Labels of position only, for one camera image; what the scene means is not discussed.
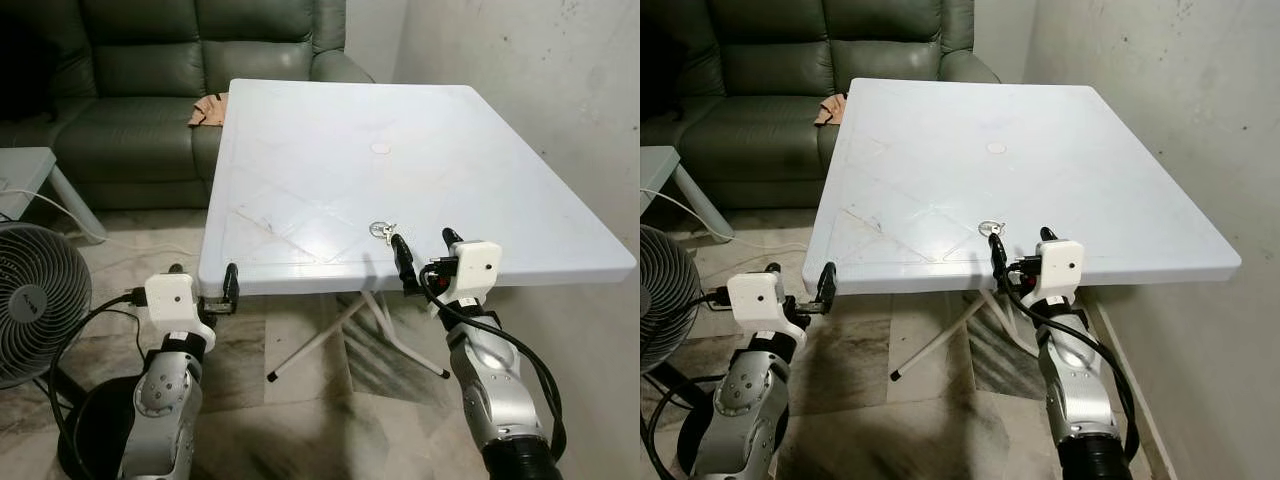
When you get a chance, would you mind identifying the white plastic folding table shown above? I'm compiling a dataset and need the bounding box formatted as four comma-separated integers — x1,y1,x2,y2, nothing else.
802,78,1243,383
197,78,638,383

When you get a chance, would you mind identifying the black floor fan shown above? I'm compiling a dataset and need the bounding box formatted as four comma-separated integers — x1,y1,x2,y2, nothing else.
640,225,741,480
0,222,151,480

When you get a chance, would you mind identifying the grey side table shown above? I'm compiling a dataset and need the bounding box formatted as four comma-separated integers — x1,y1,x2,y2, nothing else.
640,146,734,244
0,147,109,244

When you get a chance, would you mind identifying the brown crumpled cloth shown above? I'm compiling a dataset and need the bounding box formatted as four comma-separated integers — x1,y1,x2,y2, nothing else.
814,93,851,127
188,92,231,129

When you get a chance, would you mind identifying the dark green leather sofa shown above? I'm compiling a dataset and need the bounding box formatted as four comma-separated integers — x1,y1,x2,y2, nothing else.
640,0,1001,211
0,0,376,211

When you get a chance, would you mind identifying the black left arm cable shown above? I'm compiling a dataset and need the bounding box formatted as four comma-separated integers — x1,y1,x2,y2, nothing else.
640,288,731,480
45,288,149,480

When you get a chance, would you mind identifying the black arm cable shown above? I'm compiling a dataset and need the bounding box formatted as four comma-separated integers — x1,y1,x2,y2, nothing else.
418,262,568,461
998,262,1141,461
45,288,149,480
640,288,731,480

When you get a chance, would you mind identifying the thin white cable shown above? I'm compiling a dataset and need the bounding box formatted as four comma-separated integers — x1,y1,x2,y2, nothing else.
0,185,201,276
665,187,809,263

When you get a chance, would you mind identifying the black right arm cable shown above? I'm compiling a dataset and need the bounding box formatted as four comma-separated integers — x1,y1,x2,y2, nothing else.
418,262,568,461
998,262,1141,461

